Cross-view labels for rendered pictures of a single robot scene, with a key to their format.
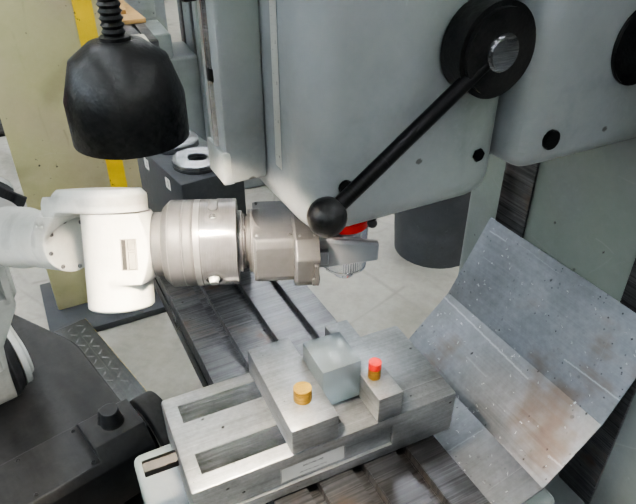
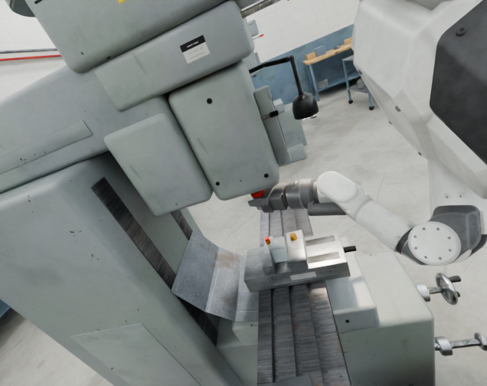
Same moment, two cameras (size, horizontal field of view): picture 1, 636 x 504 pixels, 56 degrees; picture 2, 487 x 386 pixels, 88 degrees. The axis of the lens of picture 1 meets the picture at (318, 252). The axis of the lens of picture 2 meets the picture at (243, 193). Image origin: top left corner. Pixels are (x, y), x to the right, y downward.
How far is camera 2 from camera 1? 1.15 m
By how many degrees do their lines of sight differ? 107
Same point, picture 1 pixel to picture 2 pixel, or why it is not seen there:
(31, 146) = not seen: outside the picture
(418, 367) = (250, 259)
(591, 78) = not seen: hidden behind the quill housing
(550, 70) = not seen: hidden behind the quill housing
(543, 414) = (225, 260)
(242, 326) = (305, 335)
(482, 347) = (218, 286)
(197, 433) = (333, 246)
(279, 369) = (297, 249)
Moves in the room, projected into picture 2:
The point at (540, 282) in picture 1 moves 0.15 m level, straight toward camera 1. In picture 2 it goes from (190, 266) to (221, 242)
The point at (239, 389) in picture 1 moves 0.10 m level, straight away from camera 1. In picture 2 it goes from (315, 261) to (310, 286)
